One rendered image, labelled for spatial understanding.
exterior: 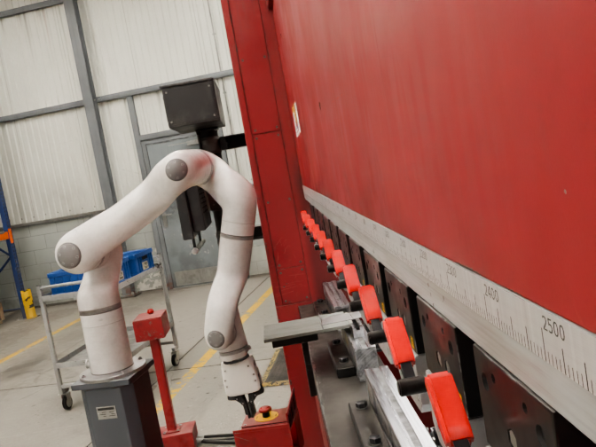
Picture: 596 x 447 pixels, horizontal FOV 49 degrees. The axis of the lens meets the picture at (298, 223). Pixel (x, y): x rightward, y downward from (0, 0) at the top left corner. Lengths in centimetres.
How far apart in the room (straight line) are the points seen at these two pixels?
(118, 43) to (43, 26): 117
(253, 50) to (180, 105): 43
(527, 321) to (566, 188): 11
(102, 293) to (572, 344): 165
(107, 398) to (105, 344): 15
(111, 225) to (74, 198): 829
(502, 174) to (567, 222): 8
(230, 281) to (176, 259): 783
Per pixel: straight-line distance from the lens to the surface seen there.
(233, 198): 173
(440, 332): 66
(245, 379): 186
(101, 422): 200
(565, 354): 38
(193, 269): 953
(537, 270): 39
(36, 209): 1048
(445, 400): 56
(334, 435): 158
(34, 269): 1066
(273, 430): 188
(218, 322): 173
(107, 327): 194
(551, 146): 35
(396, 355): 73
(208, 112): 304
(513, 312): 45
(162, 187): 175
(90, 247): 186
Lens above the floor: 151
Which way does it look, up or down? 5 degrees down
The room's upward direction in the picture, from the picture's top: 10 degrees counter-clockwise
